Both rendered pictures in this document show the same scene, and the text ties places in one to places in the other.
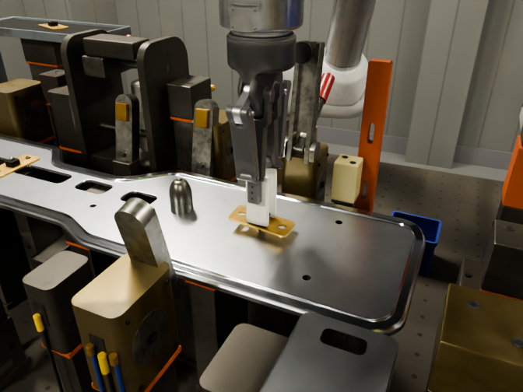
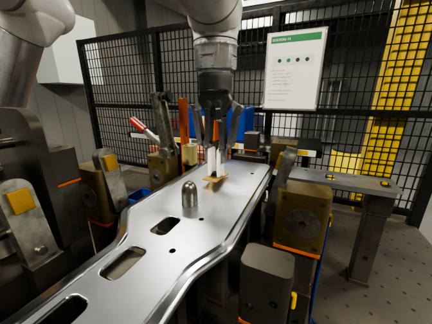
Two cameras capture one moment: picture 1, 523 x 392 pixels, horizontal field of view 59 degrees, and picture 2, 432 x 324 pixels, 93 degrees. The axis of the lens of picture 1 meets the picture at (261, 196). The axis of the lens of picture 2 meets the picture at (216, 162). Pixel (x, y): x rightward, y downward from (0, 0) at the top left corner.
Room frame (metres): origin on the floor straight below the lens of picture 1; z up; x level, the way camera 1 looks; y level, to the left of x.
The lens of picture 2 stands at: (0.52, 0.48, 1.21)
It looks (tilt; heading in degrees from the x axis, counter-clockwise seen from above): 18 degrees down; 270
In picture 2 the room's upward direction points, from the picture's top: straight up
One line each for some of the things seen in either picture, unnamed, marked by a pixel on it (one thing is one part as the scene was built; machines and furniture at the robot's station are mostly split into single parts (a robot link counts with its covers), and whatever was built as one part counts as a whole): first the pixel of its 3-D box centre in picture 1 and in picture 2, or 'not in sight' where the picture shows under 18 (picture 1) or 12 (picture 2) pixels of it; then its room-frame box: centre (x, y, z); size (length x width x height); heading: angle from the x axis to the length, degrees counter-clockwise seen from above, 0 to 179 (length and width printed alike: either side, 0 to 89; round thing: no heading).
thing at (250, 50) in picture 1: (261, 73); (215, 94); (0.52, 0.00, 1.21); 0.08 x 0.07 x 0.09; 155
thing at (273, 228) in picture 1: (261, 218); (216, 174); (0.52, 0.00, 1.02); 0.08 x 0.04 x 0.01; 65
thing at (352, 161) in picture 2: not in sight; (343, 169); (-1.17, -2.04, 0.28); 0.37 x 0.36 x 0.57; 71
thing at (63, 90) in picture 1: (97, 170); not in sight; (0.92, 0.37, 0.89); 0.12 x 0.07 x 0.38; 155
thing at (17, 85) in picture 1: (41, 167); not in sight; (0.94, 0.50, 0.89); 0.12 x 0.08 x 0.38; 155
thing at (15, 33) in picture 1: (47, 29); not in sight; (1.11, 0.49, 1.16); 0.37 x 0.14 x 0.02; 65
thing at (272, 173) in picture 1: (265, 191); (211, 161); (0.53, 0.00, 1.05); 0.03 x 0.01 x 0.07; 65
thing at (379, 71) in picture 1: (360, 221); (186, 175); (0.61, -0.16, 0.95); 0.03 x 0.01 x 0.50; 65
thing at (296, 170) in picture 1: (303, 238); (163, 209); (0.68, -0.08, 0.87); 0.10 x 0.07 x 0.35; 155
